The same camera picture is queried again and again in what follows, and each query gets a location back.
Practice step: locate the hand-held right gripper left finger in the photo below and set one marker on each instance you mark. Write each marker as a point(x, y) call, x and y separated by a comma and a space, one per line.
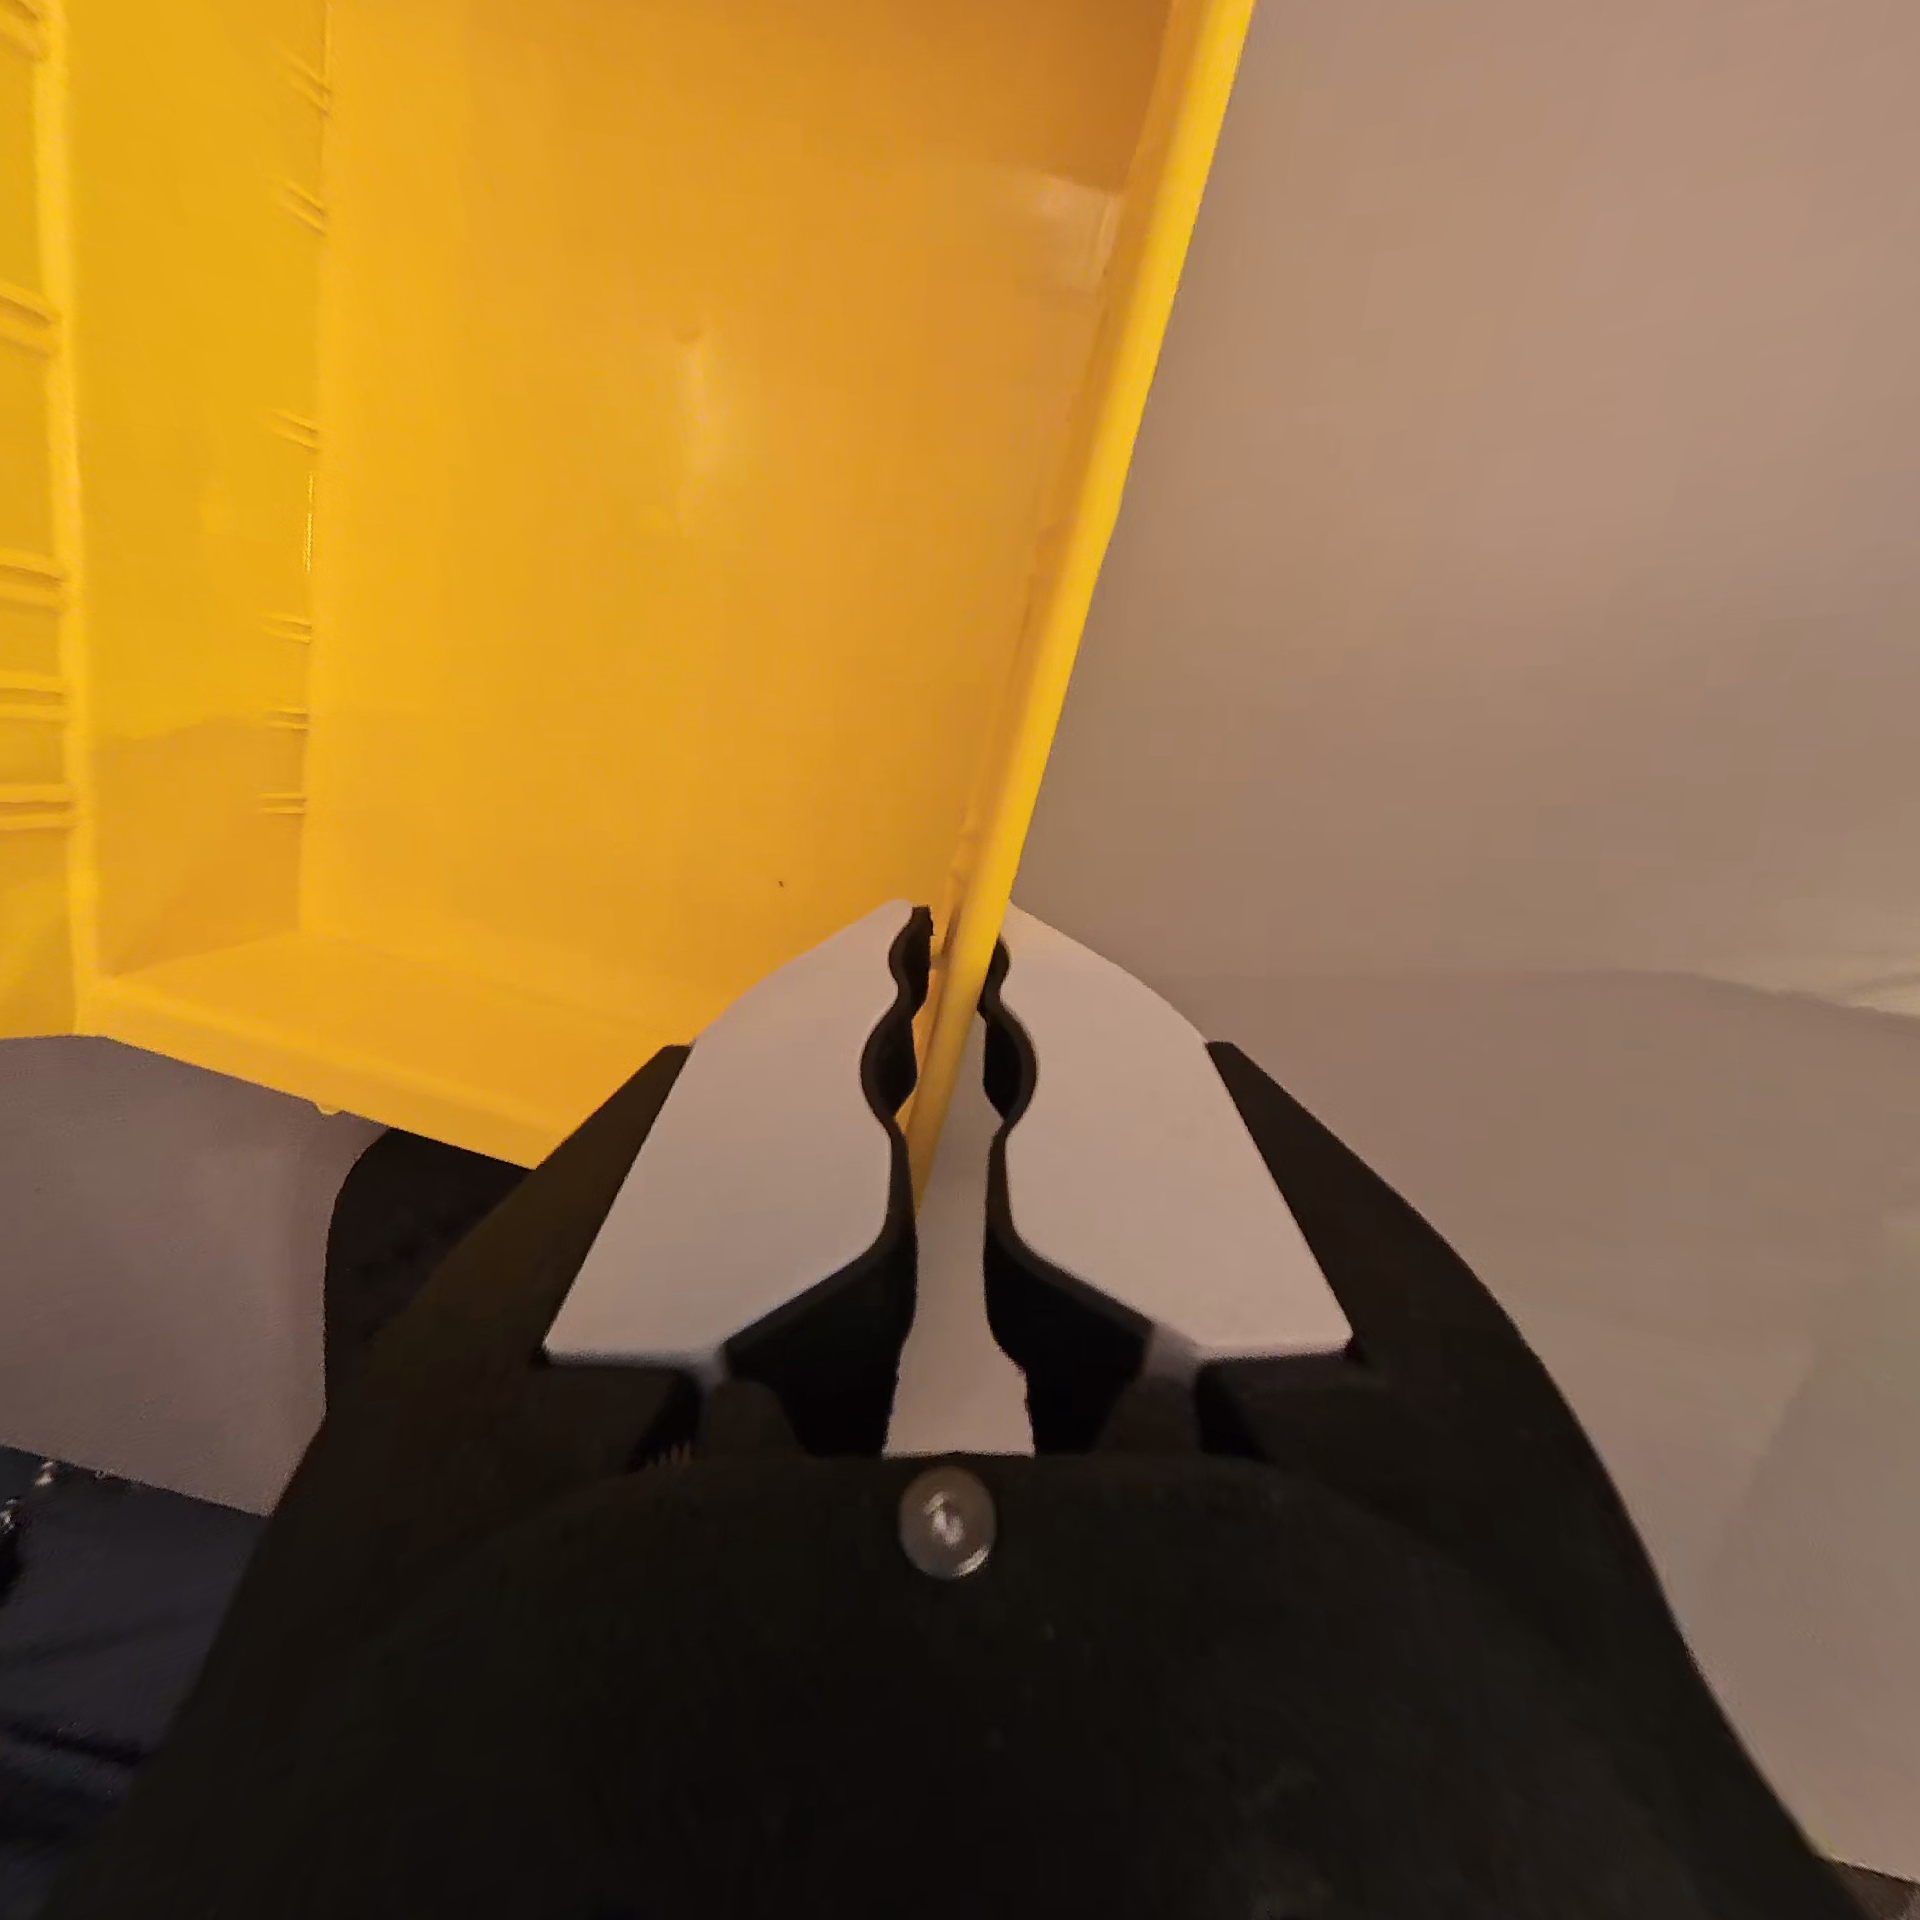
point(749, 1183)

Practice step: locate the dark cloth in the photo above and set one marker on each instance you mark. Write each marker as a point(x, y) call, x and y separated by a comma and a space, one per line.
point(90, 1648)

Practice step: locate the yellow plastic bin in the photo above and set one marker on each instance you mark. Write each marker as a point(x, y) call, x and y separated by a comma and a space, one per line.
point(601, 527)

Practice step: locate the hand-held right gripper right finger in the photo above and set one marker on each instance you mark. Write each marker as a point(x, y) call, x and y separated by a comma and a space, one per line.
point(1156, 1201)

